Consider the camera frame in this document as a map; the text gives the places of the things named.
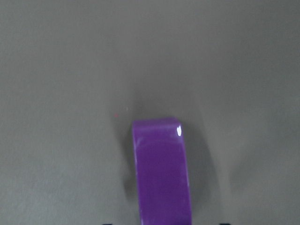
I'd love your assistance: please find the purple trapezoid block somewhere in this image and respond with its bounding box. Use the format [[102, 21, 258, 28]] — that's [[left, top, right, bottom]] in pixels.
[[132, 118, 192, 225]]

